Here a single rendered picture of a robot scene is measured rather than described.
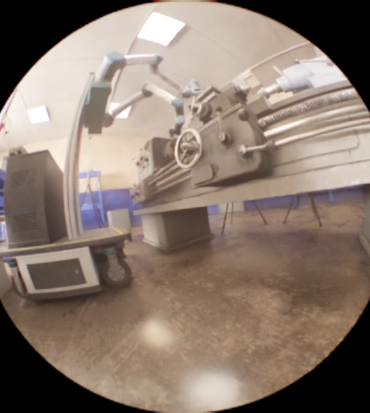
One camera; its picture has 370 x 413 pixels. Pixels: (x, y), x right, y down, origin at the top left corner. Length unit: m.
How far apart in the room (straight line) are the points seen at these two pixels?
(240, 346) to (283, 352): 0.13
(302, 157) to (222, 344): 0.72
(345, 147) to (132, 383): 0.99
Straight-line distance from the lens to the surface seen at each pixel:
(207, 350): 0.47
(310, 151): 0.65
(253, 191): 0.51
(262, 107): 0.74
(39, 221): 0.85
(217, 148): 0.63
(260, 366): 0.44
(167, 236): 1.36
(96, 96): 1.21
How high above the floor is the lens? 0.41
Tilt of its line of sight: level
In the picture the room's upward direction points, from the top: 8 degrees counter-clockwise
